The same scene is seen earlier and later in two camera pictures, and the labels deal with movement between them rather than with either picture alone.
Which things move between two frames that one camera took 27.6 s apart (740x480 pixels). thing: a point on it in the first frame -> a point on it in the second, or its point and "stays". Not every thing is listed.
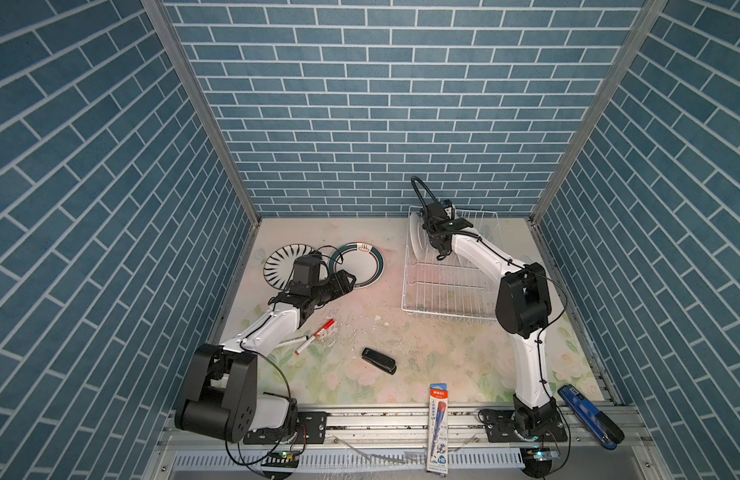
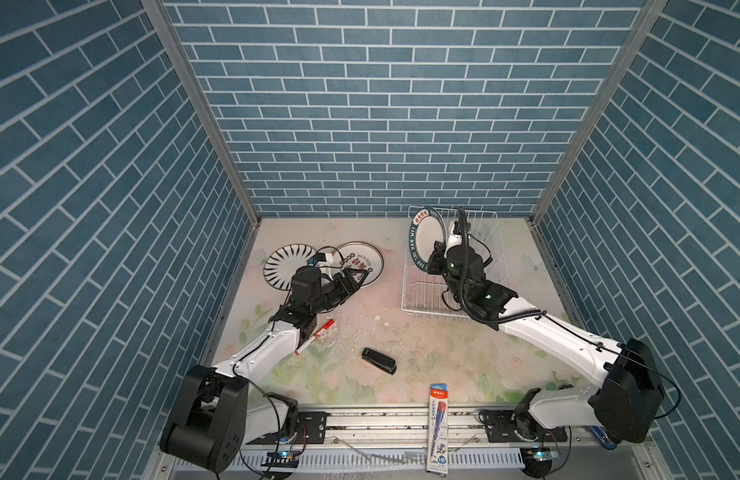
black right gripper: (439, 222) -> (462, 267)
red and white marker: (318, 333) stays
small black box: (380, 361) stays
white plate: (418, 236) stays
